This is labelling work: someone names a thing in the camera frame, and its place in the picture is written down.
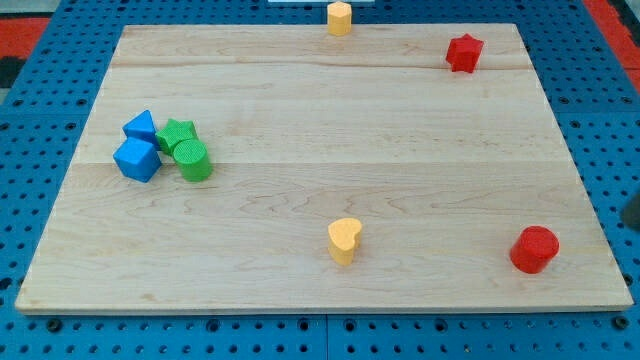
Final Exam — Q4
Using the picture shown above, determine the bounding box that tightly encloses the yellow heart block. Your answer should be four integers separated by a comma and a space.
328, 218, 363, 266

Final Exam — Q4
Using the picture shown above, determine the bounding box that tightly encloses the wooden board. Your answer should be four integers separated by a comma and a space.
15, 23, 633, 315

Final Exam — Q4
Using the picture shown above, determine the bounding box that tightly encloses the green cylinder block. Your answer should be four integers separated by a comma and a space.
173, 139, 213, 182

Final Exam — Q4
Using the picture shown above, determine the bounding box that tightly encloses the green star block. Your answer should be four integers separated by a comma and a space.
155, 119, 198, 156

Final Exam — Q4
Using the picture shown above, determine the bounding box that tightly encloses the yellow hexagon block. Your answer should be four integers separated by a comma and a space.
327, 1, 352, 36

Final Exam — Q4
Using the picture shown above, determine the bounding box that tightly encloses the blue cube block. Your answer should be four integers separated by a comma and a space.
113, 138, 162, 183

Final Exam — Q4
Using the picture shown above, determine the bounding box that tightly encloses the blue triangle block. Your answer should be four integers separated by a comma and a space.
122, 110, 160, 150

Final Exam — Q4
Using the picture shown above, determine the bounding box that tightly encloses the red star block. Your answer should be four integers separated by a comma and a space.
445, 33, 484, 73

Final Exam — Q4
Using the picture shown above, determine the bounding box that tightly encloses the red cylinder block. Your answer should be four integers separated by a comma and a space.
509, 225, 560, 274

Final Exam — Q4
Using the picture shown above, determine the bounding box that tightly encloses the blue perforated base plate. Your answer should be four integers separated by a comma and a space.
1, 1, 639, 359

